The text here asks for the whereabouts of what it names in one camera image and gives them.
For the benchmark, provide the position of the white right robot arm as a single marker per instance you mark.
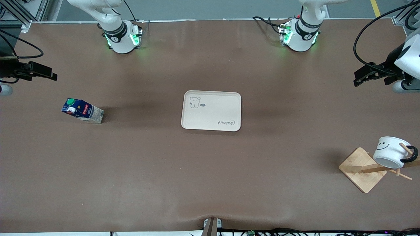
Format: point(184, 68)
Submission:
point(119, 42)

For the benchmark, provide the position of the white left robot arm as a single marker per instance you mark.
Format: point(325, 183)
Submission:
point(300, 41)

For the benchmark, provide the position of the beige rabbit print tray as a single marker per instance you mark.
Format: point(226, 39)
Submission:
point(216, 111)

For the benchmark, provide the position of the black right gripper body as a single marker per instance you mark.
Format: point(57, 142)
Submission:
point(7, 69)

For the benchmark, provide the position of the brown table mat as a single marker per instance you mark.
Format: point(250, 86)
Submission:
point(210, 180)

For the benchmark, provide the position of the wooden cup rack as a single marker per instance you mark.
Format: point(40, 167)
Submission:
point(361, 175)

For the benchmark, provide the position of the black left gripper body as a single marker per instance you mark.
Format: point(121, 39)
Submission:
point(389, 68)

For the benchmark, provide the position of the aluminium frame profile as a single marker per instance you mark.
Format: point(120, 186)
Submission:
point(41, 9)

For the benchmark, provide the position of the aluminium frame corner bracket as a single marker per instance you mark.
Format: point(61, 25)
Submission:
point(398, 21)

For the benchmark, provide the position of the brown post with grey clamp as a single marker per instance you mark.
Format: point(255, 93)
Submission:
point(210, 227)

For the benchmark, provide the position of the blue milk carton green cap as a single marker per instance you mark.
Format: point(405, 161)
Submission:
point(83, 111)

